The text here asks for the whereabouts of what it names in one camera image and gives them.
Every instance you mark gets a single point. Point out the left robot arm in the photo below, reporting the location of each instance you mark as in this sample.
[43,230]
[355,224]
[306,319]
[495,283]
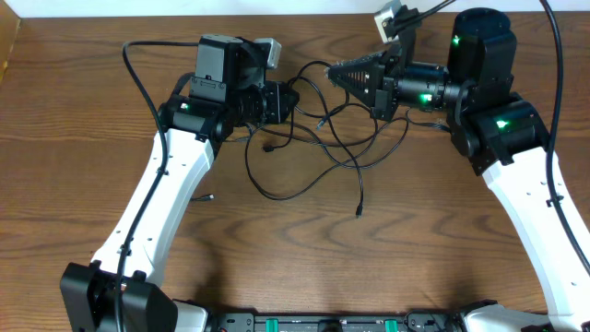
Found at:
[120,288]

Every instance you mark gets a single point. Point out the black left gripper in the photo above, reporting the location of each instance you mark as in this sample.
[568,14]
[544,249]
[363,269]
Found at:
[280,92]

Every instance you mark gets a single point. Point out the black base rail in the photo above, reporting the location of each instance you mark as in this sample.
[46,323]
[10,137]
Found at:
[336,322]

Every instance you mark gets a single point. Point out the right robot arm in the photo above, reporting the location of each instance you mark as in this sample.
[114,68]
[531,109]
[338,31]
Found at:
[505,141]

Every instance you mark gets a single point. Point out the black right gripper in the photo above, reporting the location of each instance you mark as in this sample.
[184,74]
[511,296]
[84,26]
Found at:
[384,72]

